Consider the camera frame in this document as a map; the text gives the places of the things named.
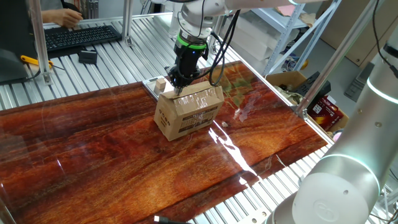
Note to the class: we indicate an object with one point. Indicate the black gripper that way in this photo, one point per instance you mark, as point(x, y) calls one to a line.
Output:
point(186, 63)

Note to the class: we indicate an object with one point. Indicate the brown cardboard shipping box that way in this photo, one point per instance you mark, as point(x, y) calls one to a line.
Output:
point(186, 118)

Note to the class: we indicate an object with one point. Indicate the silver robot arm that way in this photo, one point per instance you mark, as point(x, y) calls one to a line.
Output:
point(342, 186)

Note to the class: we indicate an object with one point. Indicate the bare person forearm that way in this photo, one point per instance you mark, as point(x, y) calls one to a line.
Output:
point(46, 15)

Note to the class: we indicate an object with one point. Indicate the small black box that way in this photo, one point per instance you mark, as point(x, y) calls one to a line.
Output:
point(87, 57)

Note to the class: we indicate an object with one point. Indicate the open brown storage carton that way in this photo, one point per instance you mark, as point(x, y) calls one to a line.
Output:
point(283, 77)

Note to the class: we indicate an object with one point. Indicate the red printed box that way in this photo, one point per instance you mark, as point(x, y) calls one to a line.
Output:
point(325, 113)

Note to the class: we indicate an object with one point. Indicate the bare person hand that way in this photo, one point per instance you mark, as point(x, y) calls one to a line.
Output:
point(66, 18)

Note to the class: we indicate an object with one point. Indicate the small wooden cube block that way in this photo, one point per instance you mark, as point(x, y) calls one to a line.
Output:
point(160, 84)

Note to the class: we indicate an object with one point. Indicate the silver digital kitchen scale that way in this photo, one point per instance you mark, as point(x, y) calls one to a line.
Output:
point(149, 85)

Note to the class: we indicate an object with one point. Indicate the white foam block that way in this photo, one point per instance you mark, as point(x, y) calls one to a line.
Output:
point(252, 40)

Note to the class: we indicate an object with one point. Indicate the glossy wood-grain table mat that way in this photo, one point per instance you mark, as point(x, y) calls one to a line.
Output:
point(124, 171)

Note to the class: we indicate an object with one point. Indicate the crumpled beige cloth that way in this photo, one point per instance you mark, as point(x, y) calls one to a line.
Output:
point(287, 95)

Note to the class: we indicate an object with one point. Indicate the black keyboard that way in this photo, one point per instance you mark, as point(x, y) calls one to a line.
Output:
point(81, 37)

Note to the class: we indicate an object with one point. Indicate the grey metal shelf rack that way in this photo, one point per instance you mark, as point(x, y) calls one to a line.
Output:
point(284, 34)

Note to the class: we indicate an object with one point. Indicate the person in grey shirt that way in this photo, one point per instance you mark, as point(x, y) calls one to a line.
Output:
point(49, 3)

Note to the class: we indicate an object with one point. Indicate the pink round object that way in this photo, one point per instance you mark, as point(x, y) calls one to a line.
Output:
point(336, 136)

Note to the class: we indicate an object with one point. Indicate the black monitor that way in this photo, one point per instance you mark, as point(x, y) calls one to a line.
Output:
point(15, 31)

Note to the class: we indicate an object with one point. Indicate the dark grey plastic crate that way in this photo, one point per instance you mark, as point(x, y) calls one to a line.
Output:
point(356, 87)

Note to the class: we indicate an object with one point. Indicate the brown wooden cabinet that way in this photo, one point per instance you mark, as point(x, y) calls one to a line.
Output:
point(357, 40)

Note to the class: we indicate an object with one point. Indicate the aluminium frame post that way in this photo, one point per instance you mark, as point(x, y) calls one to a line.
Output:
point(38, 37)
point(127, 21)
point(339, 53)

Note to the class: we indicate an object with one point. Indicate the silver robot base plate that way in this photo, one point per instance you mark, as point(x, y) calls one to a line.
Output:
point(258, 217)

